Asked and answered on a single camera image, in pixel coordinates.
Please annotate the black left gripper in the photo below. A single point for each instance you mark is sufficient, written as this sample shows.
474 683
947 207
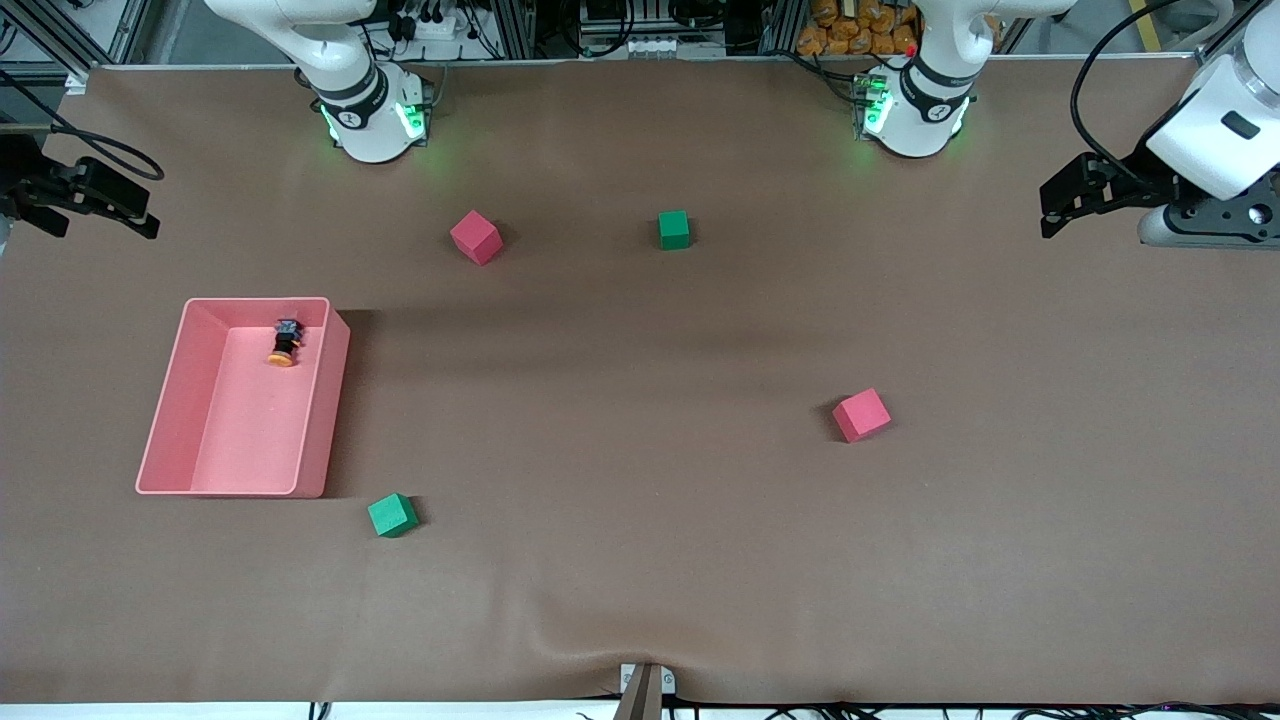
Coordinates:
1131 180

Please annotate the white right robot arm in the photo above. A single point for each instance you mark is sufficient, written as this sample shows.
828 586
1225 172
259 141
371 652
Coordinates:
365 120

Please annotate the metal table edge bracket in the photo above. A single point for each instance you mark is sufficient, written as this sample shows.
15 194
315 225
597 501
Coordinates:
646 690

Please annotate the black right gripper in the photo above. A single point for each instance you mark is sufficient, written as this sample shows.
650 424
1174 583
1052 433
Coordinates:
30 186

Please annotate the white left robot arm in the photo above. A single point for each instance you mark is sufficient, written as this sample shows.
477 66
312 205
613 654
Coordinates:
925 110

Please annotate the pink foam cube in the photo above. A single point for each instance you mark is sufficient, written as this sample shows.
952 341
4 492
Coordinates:
475 238
861 416

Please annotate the brown table mat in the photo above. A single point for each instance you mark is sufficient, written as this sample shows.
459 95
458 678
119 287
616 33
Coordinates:
640 560

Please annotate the green foam cube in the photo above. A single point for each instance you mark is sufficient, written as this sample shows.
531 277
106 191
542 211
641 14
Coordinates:
674 230
392 516

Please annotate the white terminal block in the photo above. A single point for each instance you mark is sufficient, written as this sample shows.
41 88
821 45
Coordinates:
655 46

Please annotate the orange push button switch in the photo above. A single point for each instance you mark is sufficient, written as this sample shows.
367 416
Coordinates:
284 355

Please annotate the pink plastic bin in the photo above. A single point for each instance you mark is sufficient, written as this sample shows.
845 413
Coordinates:
250 430

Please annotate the bag of orange snacks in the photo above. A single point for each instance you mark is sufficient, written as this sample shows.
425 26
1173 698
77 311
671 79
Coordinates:
860 28

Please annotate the white power strip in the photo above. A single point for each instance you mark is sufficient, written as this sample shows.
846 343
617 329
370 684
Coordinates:
432 25

